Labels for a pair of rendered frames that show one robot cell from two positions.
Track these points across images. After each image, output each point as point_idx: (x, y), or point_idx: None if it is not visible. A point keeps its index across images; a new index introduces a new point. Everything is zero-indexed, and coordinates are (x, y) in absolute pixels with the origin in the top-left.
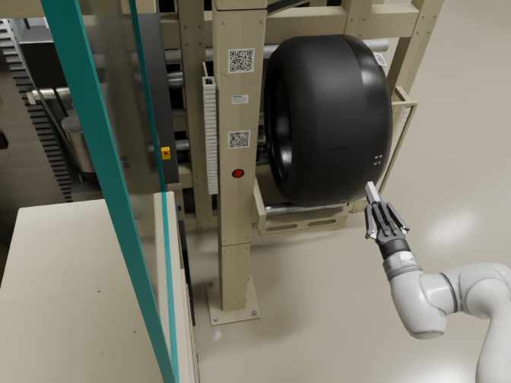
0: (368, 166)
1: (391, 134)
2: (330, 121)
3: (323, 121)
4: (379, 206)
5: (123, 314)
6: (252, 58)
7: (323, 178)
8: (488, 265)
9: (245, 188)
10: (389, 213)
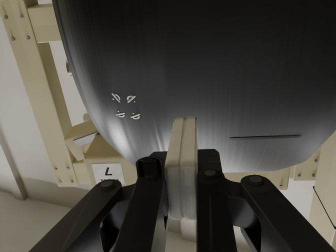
0: (152, 89)
1: (94, 123)
2: (271, 166)
3: (287, 164)
4: (163, 202)
5: None
6: None
7: (324, 46)
8: None
9: None
10: (94, 234)
